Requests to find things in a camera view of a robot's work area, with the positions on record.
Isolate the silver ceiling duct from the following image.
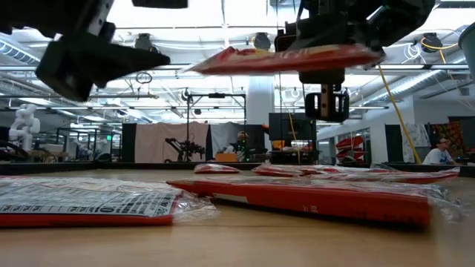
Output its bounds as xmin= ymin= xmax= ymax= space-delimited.
xmin=365 ymin=55 xmax=471 ymax=108
xmin=0 ymin=39 xmax=45 ymax=67

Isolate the black gantry frame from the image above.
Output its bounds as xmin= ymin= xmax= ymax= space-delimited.
xmin=185 ymin=92 xmax=248 ymax=164

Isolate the black door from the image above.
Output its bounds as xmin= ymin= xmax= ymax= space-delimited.
xmin=384 ymin=124 xmax=404 ymax=163

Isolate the long ceiling light strip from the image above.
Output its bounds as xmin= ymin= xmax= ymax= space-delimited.
xmin=0 ymin=63 xmax=473 ymax=71

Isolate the red white striped panel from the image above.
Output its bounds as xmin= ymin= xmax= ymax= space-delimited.
xmin=335 ymin=135 xmax=367 ymax=161

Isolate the white pillar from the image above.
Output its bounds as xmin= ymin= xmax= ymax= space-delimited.
xmin=246 ymin=76 xmax=276 ymax=164

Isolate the floral patterned cloth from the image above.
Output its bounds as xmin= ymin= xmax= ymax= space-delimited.
xmin=430 ymin=121 xmax=465 ymax=156

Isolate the black ceiling cable reel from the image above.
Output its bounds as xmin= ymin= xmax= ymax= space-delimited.
xmin=421 ymin=32 xmax=444 ymax=53
xmin=253 ymin=32 xmax=272 ymax=51
xmin=134 ymin=33 xmax=154 ymax=52

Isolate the person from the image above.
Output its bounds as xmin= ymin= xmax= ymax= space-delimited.
xmin=422 ymin=137 xmax=461 ymax=166
xmin=222 ymin=131 xmax=257 ymax=162

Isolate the yellow extension cable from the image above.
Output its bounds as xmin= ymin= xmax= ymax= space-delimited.
xmin=376 ymin=62 xmax=423 ymax=165

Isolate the grey curtain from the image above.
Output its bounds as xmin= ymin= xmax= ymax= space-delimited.
xmin=210 ymin=122 xmax=246 ymax=156

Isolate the black monitor screen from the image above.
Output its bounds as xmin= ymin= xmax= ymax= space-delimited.
xmin=268 ymin=112 xmax=318 ymax=142

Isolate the black partition panel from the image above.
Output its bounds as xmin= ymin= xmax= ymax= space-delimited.
xmin=121 ymin=122 xmax=137 ymax=163

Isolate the white patterned cloth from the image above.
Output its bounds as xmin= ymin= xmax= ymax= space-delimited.
xmin=402 ymin=123 xmax=430 ymax=149

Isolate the thin yellow hanging cable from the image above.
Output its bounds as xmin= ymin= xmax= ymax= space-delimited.
xmin=287 ymin=111 xmax=301 ymax=165

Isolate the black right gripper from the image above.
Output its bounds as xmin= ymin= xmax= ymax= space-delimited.
xmin=274 ymin=0 xmax=387 ymax=124

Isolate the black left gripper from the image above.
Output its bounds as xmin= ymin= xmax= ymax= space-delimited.
xmin=0 ymin=0 xmax=171 ymax=103

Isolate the beige curtain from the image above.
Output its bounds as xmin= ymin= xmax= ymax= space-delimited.
xmin=134 ymin=122 xmax=211 ymax=163

